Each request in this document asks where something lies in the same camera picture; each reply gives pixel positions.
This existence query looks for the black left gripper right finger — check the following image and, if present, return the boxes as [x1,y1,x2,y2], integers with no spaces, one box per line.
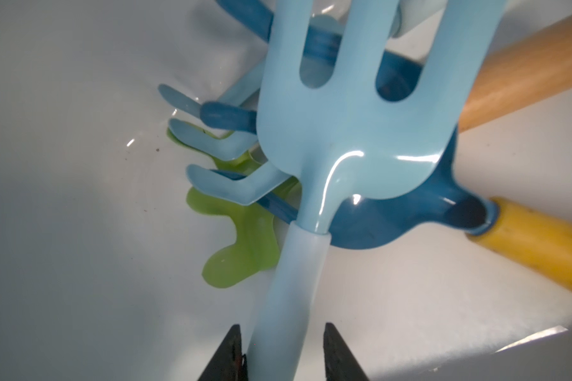
[323,322,369,381]

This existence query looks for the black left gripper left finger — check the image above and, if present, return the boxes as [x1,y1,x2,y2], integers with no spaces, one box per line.
[198,324,248,381]

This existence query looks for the light blue hand rake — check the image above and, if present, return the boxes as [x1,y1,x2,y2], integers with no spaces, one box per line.
[247,1,505,380]

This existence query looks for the lime green plastic rake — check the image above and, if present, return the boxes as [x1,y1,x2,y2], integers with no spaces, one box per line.
[165,125,301,290]

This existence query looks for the white plastic storage box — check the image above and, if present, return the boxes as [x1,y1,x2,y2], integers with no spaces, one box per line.
[0,1,572,380]

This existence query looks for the dark blue fork yellow handle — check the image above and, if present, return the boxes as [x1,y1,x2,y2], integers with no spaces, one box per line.
[199,0,572,302]

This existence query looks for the wooden handle tool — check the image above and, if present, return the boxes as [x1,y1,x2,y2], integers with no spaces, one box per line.
[458,15,572,133]

